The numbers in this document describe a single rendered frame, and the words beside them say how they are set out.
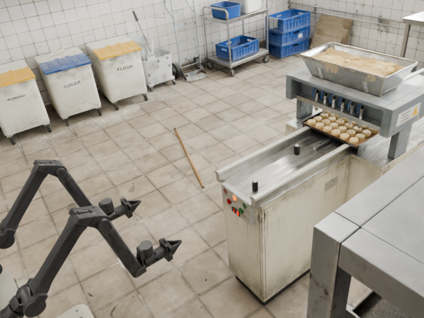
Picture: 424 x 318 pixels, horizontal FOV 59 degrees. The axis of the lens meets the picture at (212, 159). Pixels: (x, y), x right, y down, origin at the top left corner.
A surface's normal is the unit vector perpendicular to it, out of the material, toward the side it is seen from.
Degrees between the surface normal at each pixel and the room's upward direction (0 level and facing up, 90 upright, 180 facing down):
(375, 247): 0
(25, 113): 94
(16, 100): 92
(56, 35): 90
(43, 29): 90
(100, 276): 0
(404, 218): 0
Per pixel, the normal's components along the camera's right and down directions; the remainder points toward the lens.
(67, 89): 0.53, 0.46
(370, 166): -0.80, 0.39
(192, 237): -0.09, -0.83
